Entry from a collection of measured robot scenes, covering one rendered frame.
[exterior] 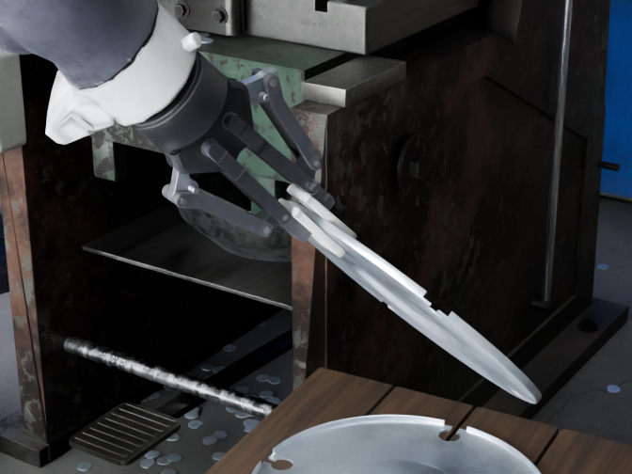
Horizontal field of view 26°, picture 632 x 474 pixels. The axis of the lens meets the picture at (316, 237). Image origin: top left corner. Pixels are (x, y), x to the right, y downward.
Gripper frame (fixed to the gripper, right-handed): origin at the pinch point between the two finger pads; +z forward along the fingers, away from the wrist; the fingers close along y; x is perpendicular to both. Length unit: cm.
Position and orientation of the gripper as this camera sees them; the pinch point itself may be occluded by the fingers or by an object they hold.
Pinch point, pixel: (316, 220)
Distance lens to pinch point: 115.2
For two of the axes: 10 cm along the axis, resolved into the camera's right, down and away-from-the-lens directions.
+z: 5.8, 5.0, 6.5
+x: -5.5, -3.5, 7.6
